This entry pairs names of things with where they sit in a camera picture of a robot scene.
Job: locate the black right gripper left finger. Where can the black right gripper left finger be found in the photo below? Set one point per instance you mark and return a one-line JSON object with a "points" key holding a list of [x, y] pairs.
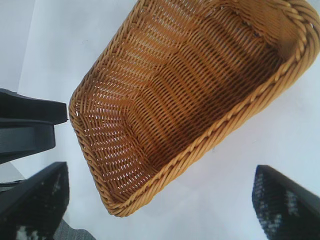
{"points": [[32, 205]]}

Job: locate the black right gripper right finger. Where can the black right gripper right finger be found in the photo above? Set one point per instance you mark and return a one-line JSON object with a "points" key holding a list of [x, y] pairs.
{"points": [[287, 207]]}

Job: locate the tan woven wicker basket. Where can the tan woven wicker basket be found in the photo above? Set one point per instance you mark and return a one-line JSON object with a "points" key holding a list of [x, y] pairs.
{"points": [[187, 100]]}

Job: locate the black angular machine part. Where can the black angular machine part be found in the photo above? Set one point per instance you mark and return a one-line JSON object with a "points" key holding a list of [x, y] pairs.
{"points": [[25, 112]]}

